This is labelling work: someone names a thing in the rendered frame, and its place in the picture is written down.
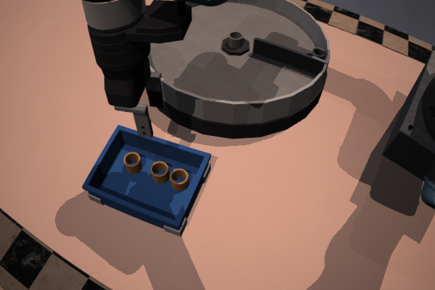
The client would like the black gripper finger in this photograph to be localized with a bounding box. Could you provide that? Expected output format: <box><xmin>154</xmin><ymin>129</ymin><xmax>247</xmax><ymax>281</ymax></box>
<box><xmin>114</xmin><ymin>104</ymin><xmax>154</xmax><ymax>138</ymax></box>
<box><xmin>147</xmin><ymin>71</ymin><xmax>164</xmax><ymax>108</ymax></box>

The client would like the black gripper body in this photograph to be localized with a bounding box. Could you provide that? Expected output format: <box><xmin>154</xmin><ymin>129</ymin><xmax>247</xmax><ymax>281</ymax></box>
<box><xmin>82</xmin><ymin>0</ymin><xmax>192</xmax><ymax>108</ymax></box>

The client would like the bronze bushing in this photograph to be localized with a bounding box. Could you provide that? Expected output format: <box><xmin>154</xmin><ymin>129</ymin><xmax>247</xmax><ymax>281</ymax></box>
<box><xmin>170</xmin><ymin>168</ymin><xmax>189</xmax><ymax>192</ymax></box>
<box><xmin>150</xmin><ymin>161</ymin><xmax>170</xmax><ymax>184</ymax></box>
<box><xmin>124</xmin><ymin>152</ymin><xmax>143</xmax><ymax>174</ymax></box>

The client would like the blue plastic crate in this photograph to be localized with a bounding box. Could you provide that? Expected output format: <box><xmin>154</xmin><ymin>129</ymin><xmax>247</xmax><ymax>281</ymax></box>
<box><xmin>82</xmin><ymin>125</ymin><xmax>211</xmax><ymax>236</ymax></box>

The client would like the grey round turntable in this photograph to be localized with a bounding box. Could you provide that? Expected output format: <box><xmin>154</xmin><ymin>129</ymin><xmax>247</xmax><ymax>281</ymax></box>
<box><xmin>148</xmin><ymin>0</ymin><xmax>330</xmax><ymax>139</ymax></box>

